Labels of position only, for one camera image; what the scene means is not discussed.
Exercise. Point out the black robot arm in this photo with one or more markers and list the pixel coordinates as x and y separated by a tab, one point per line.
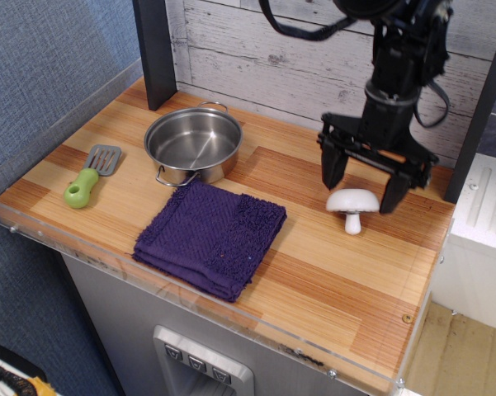
409	51

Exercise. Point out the stainless steel pot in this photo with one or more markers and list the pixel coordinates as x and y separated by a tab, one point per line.
198	143

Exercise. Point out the dark shelf post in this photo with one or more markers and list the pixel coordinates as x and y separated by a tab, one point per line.
151	20
473	136

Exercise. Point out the silver dispenser panel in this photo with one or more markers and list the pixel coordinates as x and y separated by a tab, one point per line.
191	368

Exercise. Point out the dark right shelf post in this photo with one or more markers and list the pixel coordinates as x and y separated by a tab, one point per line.
473	136

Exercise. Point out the clear acrylic guard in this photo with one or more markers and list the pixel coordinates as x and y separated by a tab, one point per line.
326	299

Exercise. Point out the white sink drainboard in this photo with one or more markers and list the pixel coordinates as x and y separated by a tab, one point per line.
475	215

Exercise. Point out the purple folded cloth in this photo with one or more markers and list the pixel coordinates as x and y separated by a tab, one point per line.
210	238

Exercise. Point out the white toy mushroom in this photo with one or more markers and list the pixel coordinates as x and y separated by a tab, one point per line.
353	202

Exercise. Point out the green grey toy spatula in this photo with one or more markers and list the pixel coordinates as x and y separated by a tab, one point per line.
101	162

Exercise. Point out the black yellow object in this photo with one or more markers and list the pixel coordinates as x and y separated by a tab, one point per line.
18	376

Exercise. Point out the grey toy fridge cabinet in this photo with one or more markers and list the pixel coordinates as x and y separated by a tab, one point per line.
125	316

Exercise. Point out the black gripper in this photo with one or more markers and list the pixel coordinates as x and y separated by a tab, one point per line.
380	138

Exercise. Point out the dark left shelf post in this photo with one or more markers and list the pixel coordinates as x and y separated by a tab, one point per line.
151	20

